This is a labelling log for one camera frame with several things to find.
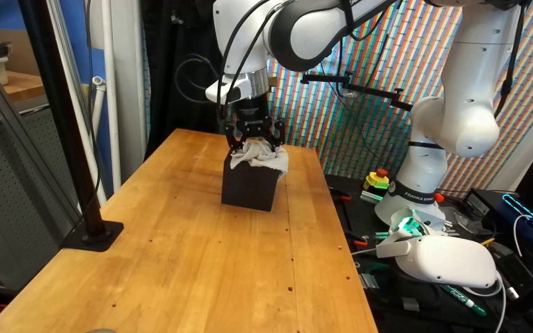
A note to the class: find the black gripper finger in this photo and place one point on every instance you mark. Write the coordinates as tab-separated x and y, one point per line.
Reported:
277	133
232	133

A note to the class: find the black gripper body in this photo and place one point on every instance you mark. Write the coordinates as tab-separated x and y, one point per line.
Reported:
251	113

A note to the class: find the white towel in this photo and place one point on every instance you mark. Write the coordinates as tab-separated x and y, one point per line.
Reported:
260	157

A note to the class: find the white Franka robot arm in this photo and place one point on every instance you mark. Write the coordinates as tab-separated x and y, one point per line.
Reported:
464	122

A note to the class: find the small black device box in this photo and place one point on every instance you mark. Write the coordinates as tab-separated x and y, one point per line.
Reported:
482	203

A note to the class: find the orange black bar clamp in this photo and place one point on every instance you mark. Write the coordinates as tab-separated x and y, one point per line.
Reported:
343	196
360	242

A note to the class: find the black curtain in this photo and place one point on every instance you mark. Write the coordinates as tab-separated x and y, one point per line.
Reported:
162	61

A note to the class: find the yellow red emergency stop button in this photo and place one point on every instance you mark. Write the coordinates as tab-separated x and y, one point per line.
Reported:
379	179

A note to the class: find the black perforated base board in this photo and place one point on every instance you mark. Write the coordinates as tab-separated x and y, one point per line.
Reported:
353	214

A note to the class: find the white vertical tube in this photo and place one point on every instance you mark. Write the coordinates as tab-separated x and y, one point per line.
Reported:
99	98

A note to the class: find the black pole stand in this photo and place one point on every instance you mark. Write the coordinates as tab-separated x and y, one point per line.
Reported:
66	122

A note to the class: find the small orange knob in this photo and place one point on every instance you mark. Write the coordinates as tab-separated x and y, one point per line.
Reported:
440	198

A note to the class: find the wooden side bench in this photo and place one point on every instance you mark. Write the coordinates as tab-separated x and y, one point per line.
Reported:
20	85

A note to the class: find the grey diagonal aluminium beam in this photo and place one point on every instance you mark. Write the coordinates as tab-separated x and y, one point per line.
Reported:
14	122

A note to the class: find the green marker pen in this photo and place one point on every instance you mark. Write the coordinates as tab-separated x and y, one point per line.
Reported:
464	299

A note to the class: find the black case with cyan edges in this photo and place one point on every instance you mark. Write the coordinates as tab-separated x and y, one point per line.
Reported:
532	233

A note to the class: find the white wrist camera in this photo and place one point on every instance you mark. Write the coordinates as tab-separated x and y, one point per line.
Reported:
223	90

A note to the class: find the black camera mount rod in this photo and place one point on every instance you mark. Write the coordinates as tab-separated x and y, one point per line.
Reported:
366	90

